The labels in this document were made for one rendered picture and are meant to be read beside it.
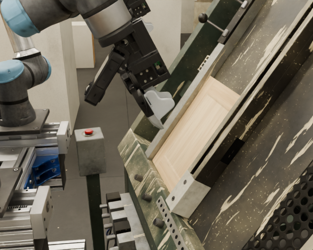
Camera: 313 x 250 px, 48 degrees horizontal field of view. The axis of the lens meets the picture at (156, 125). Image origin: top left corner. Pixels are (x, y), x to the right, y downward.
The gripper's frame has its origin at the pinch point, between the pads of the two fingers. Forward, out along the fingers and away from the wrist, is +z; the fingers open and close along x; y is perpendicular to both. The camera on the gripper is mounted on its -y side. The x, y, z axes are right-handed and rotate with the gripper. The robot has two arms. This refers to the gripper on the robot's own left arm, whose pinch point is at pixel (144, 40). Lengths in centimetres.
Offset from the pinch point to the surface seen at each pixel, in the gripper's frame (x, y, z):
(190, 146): -23.3, -2.5, 35.7
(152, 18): 355, 7, 50
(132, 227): -31, -35, 51
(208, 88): -9.9, 13.0, 25.1
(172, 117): -5.4, -4.4, 30.7
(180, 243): -56, -16, 44
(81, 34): 470, -110, 34
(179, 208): -46, -13, 41
